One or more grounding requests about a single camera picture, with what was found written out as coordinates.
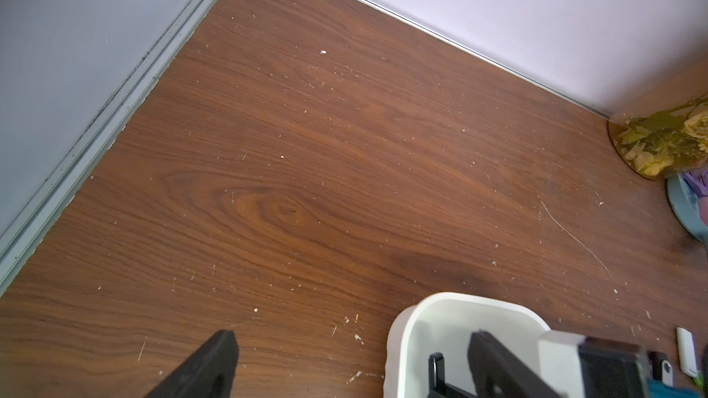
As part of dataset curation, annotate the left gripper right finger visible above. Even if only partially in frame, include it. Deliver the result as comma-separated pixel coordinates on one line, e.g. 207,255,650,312
468,331,560,398

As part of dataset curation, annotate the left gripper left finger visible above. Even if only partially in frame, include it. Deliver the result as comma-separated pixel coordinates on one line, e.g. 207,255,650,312
145,330,240,398

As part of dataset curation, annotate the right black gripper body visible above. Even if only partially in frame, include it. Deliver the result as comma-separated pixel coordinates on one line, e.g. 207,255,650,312
427,352,475,398

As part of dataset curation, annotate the black swivel usb drive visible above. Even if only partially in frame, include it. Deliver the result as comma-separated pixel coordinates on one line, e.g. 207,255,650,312
647,351,674,387

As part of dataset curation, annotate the blue usb drive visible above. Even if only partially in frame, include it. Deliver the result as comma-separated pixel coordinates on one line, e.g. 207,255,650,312
647,380,701,398

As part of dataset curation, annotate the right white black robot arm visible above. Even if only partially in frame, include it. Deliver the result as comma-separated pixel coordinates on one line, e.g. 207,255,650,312
428,331,651,397

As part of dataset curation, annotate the white plastic storage box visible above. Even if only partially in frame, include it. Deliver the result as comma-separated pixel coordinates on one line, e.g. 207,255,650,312
383,292,551,397

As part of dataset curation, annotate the white usb drive upper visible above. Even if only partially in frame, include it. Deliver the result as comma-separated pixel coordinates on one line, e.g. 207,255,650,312
676,327,699,379

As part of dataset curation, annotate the pink purple toy rake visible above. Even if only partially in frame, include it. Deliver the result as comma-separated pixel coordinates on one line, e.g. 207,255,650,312
682,168,708,224

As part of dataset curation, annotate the amber vase with plants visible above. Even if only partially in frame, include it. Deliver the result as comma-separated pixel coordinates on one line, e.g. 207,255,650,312
608,94,707,180

